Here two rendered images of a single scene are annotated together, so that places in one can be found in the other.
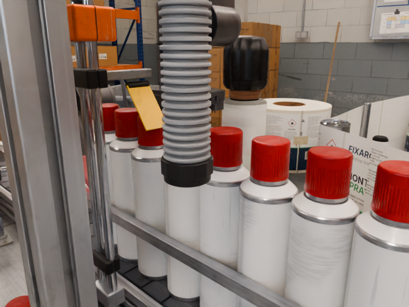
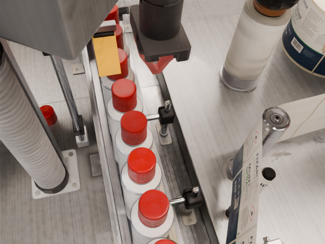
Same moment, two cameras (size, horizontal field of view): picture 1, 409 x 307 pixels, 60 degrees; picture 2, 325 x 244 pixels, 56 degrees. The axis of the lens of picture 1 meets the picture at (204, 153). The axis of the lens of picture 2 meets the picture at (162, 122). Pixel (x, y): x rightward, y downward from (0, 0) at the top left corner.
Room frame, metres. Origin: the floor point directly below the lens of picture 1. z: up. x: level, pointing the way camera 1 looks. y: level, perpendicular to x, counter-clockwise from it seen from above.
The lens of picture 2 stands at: (0.17, -0.13, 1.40)
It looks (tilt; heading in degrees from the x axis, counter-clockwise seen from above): 58 degrees down; 26
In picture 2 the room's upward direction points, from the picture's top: 7 degrees clockwise
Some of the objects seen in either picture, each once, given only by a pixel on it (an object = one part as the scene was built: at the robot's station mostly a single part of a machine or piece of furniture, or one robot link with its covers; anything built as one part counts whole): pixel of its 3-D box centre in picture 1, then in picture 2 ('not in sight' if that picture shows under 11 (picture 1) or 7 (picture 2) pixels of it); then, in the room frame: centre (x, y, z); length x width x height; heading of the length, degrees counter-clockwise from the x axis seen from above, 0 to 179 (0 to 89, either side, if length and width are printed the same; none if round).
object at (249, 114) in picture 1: (243, 118); (261, 23); (0.66, -0.08, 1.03); 0.09 x 0.09 x 0.30
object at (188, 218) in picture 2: not in sight; (186, 209); (0.35, -0.12, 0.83); 0.06 x 0.03 x 0.01; 45
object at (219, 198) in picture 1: (224, 225); (134, 156); (0.33, -0.02, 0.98); 0.05 x 0.05 x 0.20
